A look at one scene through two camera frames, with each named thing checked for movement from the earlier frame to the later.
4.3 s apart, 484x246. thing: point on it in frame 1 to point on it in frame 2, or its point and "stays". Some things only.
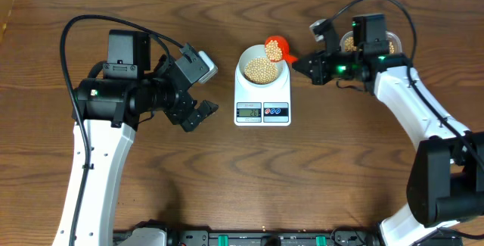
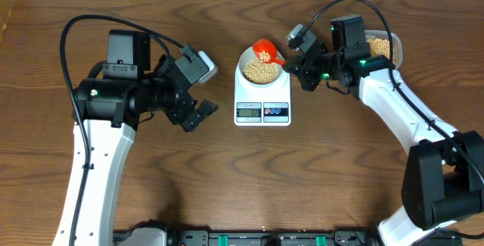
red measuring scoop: [283, 45] to [267, 51]
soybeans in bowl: [261, 70] stays
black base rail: [265, 238] stays
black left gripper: [178, 112] stays
